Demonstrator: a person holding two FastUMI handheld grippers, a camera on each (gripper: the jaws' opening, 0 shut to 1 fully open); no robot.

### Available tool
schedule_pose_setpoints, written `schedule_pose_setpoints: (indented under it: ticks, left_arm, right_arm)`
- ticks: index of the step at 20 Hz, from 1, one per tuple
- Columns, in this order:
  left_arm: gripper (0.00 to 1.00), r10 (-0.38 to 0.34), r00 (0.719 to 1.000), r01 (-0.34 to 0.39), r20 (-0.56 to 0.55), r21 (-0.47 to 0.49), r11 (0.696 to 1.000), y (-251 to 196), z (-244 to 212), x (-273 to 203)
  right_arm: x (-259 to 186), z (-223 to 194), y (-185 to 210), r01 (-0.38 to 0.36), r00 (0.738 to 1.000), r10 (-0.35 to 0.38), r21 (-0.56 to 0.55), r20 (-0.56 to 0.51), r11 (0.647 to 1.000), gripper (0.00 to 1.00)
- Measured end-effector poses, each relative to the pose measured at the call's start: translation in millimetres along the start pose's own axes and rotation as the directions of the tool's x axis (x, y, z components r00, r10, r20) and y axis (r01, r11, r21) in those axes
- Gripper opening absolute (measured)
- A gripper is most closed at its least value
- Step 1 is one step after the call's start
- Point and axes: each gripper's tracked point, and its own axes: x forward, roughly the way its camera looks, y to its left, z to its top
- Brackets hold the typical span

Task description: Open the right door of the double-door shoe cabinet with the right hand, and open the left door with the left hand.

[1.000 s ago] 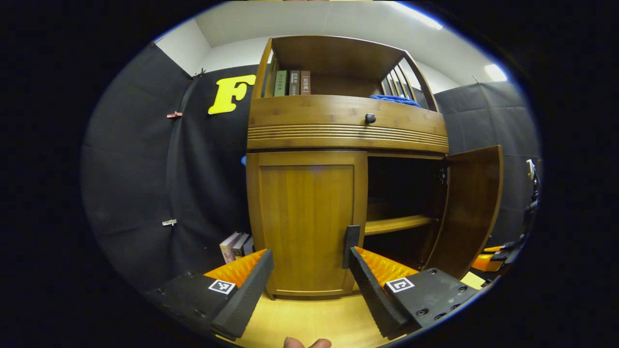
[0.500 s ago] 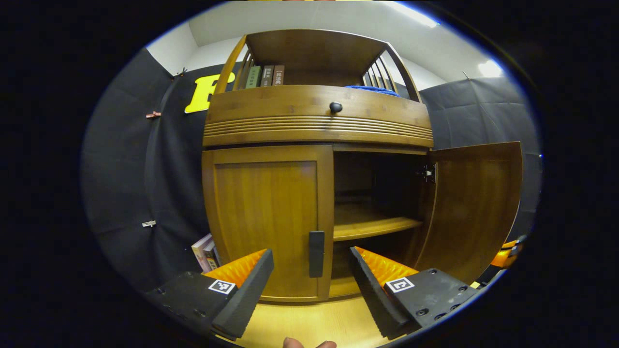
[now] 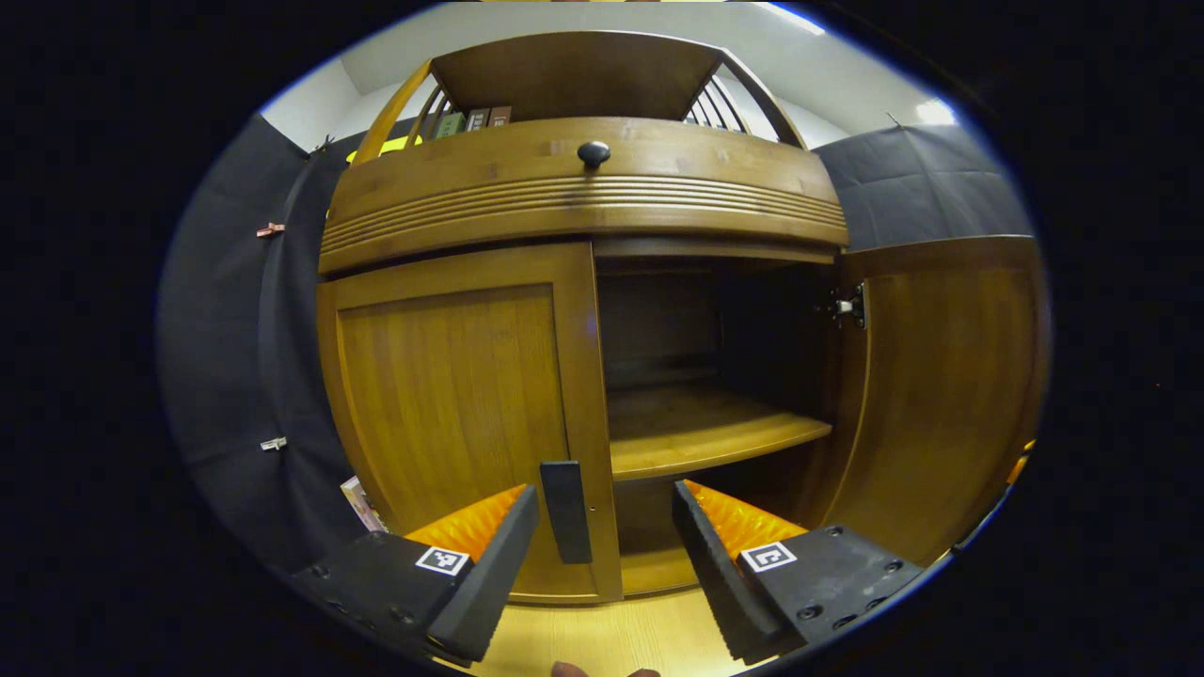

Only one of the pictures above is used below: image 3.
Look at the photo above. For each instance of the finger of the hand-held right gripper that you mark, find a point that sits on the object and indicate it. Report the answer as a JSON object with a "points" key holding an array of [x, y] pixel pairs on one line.
{"points": [[1021, 463]]}

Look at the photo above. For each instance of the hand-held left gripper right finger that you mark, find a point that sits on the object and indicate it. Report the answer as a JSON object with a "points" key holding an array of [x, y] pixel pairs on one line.
{"points": [[715, 574]]}

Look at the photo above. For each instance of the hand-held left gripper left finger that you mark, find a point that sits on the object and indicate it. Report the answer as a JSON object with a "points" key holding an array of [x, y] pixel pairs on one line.
{"points": [[484, 578]]}

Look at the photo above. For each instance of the wooden shoe cabinet door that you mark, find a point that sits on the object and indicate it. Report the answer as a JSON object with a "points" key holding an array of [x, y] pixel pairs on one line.
{"points": [[451, 395], [941, 395]]}

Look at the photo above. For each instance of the wooden double-door shoe cabinet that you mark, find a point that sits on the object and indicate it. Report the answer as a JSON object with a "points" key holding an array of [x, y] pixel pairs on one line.
{"points": [[574, 75]]}

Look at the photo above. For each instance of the metal door hinge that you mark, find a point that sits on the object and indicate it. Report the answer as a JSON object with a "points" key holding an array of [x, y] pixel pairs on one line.
{"points": [[849, 306]]}

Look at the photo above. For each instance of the wooden inner shelf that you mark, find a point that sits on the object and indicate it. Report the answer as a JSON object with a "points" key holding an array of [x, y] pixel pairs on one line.
{"points": [[696, 432]]}

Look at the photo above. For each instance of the thin book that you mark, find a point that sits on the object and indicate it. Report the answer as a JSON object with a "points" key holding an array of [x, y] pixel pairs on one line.
{"points": [[362, 503]]}

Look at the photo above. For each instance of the white clip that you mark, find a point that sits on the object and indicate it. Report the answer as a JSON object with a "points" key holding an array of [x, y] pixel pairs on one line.
{"points": [[274, 444]]}

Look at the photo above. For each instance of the black backdrop cloth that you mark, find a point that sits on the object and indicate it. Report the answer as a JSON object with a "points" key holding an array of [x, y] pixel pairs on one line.
{"points": [[226, 329]]}

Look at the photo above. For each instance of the small ceiling light panel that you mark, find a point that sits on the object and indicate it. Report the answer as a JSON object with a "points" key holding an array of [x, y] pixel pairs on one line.
{"points": [[936, 111]]}

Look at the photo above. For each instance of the wooden grooved drawer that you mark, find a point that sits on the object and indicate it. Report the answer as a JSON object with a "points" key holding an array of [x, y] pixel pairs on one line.
{"points": [[470, 179]]}

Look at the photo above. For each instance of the pink clip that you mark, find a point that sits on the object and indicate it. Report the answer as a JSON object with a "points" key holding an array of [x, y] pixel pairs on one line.
{"points": [[270, 229]]}

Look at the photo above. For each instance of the black round drawer knob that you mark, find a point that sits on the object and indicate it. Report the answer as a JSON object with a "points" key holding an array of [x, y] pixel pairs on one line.
{"points": [[594, 154]]}

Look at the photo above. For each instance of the green book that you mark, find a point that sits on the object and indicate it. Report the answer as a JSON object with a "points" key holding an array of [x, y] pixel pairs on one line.
{"points": [[450, 125]]}

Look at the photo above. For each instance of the grey book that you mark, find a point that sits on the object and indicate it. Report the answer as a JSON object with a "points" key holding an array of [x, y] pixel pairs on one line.
{"points": [[477, 120]]}

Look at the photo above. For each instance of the brown book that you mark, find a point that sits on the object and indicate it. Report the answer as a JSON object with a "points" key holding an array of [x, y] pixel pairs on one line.
{"points": [[499, 117]]}

